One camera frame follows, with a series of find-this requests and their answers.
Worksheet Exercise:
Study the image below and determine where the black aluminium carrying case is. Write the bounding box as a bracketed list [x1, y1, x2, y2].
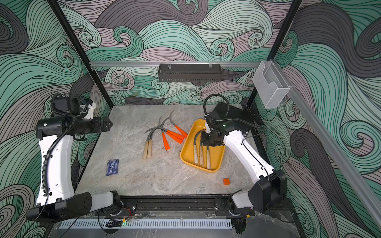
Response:
[205, 102, 254, 136]

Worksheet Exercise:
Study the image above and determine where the yellow plastic storage tray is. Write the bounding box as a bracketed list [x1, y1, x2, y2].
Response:
[180, 119, 225, 173]

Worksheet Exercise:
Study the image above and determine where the black vertical frame post left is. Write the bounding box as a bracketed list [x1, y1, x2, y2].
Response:
[47, 0, 114, 109]

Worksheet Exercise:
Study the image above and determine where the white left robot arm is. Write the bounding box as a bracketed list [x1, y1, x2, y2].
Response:
[26, 93, 123, 223]

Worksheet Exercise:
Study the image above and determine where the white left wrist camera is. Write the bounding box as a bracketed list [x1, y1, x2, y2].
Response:
[77, 98, 96, 120]

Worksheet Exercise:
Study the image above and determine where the clear plastic wall bin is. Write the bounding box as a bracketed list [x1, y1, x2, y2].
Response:
[253, 60, 290, 109]

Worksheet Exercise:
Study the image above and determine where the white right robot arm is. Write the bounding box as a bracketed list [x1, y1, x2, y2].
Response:
[201, 94, 287, 214]

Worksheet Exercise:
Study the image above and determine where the blue playing card box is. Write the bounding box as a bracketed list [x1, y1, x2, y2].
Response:
[106, 159, 119, 176]

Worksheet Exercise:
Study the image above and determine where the black vertical frame post right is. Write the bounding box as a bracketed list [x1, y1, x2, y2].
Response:
[246, 0, 302, 112]

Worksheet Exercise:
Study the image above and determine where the black perforated wall shelf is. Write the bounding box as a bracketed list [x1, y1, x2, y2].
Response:
[158, 64, 222, 84]

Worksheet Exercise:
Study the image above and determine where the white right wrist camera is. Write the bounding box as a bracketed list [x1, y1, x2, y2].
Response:
[205, 122, 211, 133]

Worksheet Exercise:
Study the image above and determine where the small orange block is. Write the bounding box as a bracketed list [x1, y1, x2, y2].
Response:
[223, 178, 231, 186]

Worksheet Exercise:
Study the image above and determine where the labelled wooden handle sickle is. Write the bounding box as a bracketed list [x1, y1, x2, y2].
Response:
[206, 146, 211, 170]

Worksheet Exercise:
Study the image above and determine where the black vertical frame post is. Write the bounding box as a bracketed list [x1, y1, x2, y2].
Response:
[246, 0, 302, 112]
[47, 0, 114, 109]

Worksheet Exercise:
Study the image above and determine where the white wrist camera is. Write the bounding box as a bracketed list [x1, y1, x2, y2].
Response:
[205, 122, 211, 133]
[77, 98, 96, 120]

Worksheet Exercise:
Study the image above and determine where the aluminium horizontal wall rail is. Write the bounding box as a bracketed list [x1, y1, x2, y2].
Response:
[89, 60, 261, 68]

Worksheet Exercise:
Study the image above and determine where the large wooden handle sickle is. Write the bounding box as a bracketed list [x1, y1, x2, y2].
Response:
[193, 130, 204, 165]

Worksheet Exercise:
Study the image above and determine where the aluminium right side rail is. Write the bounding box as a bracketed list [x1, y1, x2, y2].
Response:
[274, 62, 381, 228]

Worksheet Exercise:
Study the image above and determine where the white slotted cable duct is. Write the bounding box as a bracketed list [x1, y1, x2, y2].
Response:
[58, 218, 233, 230]

